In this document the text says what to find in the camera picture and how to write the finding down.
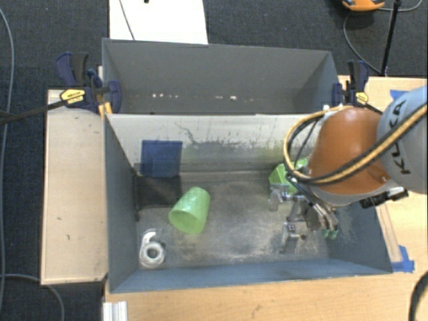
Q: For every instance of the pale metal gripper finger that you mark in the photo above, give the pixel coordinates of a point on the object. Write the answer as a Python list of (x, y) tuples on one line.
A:
[(290, 237), (275, 201)]

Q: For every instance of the bright green plastic block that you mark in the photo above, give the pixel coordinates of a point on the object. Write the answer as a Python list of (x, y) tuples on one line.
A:
[(279, 176)]

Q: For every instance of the grey metal bin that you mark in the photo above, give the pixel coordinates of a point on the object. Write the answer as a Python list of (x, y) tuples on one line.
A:
[(240, 239)]

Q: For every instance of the light green plastic cup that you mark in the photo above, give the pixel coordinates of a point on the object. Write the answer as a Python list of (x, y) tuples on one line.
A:
[(191, 210)]

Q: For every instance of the dark blue block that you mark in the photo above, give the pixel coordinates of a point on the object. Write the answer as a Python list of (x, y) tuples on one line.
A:
[(157, 192)]

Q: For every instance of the pale wood board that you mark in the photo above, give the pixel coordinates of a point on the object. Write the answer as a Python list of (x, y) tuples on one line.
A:
[(73, 186)]

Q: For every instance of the black cylinder on white bracket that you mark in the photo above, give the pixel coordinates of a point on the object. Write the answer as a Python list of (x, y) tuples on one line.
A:
[(376, 200)]

